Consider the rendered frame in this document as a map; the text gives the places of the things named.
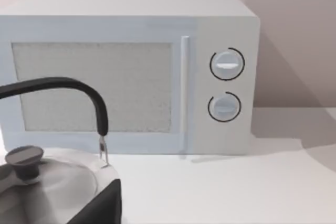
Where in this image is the silver kettle with black handle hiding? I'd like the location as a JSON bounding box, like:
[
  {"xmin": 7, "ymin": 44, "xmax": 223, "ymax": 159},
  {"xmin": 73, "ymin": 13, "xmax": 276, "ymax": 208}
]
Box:
[{"xmin": 0, "ymin": 77, "xmax": 122, "ymax": 224}]

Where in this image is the microwave door handle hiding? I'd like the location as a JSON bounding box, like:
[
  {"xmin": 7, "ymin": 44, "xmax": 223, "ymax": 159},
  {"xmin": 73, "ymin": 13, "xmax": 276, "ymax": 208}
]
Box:
[{"xmin": 180, "ymin": 35, "xmax": 190, "ymax": 154}]

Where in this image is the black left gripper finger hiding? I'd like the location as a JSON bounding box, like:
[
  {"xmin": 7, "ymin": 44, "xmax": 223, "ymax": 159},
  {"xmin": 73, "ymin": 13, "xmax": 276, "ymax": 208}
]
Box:
[{"xmin": 60, "ymin": 178, "xmax": 123, "ymax": 224}]

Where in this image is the small microwave knob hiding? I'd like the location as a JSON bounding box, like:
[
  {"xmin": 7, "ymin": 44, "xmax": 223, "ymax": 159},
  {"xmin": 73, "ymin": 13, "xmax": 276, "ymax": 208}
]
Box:
[{"xmin": 207, "ymin": 91, "xmax": 242, "ymax": 123}]

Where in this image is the microwave door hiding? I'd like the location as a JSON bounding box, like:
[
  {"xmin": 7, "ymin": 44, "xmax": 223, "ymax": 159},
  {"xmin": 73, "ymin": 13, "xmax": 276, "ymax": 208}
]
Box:
[{"xmin": 0, "ymin": 15, "xmax": 198, "ymax": 155}]

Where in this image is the pale microwave oven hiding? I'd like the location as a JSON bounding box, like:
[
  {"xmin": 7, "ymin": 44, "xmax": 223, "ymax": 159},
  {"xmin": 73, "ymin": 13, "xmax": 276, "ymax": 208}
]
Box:
[{"xmin": 0, "ymin": 0, "xmax": 261, "ymax": 156}]

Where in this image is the large microwave knob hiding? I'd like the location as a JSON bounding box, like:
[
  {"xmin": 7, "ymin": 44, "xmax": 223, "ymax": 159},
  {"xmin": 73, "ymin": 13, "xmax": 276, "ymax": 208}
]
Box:
[{"xmin": 209, "ymin": 47, "xmax": 246, "ymax": 81}]

